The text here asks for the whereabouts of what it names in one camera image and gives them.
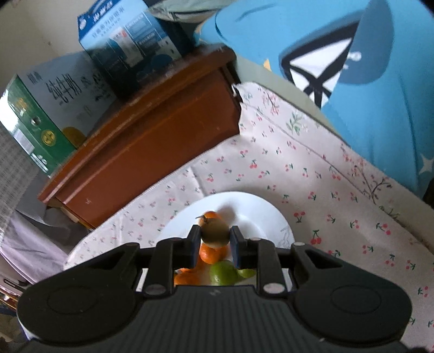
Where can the white plate with line drawing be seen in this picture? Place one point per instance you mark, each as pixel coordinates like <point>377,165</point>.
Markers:
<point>251,210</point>

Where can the brown kiwi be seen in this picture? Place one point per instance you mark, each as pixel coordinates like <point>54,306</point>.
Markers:
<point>216,234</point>

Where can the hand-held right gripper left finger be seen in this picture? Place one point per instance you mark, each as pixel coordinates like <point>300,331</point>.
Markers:
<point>194,246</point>

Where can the green and white carton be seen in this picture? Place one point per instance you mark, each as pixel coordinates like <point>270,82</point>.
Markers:
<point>34,129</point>

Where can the blue printed pillow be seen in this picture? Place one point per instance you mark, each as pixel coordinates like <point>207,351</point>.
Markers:
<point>373,118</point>

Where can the small orange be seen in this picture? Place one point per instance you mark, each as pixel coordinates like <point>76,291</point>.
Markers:
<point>213,215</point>
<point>212,254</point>
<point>184,278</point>

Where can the brown wooden nightstand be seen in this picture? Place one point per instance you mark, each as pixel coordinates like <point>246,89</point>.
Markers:
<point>152,142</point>

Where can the blue carton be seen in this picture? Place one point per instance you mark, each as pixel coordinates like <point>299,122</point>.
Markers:
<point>129,40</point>

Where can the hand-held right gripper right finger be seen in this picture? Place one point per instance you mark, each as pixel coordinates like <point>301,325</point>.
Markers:
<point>236,249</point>

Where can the lilac cloth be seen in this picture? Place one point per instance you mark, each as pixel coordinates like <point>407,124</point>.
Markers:
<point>27,247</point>

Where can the green lime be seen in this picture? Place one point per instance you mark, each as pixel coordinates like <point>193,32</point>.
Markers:
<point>222,273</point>
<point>247,272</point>

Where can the checkered cloth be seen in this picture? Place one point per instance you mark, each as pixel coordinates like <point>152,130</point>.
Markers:
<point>13,176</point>

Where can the cherry print cloth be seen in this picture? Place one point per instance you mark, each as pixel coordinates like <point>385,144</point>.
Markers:
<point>305,163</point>

